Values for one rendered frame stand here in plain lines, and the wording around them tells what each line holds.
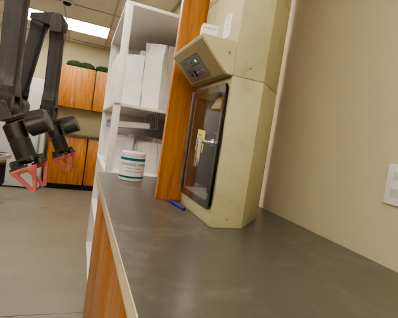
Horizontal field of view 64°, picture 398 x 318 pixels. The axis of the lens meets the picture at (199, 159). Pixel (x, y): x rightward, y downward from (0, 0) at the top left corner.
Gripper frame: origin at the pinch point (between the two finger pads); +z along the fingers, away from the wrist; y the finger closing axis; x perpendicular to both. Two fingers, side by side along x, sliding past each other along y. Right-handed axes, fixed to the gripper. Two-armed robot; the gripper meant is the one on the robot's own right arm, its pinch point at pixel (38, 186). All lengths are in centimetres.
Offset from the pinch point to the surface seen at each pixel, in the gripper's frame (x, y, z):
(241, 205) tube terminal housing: -56, -5, 26
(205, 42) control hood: -60, -9, -24
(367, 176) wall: -95, -15, 29
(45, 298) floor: 62, 117, 80
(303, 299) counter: -52, -49, 33
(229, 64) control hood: -65, -7, -16
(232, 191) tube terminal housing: -55, -6, 21
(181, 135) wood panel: -49, 29, 1
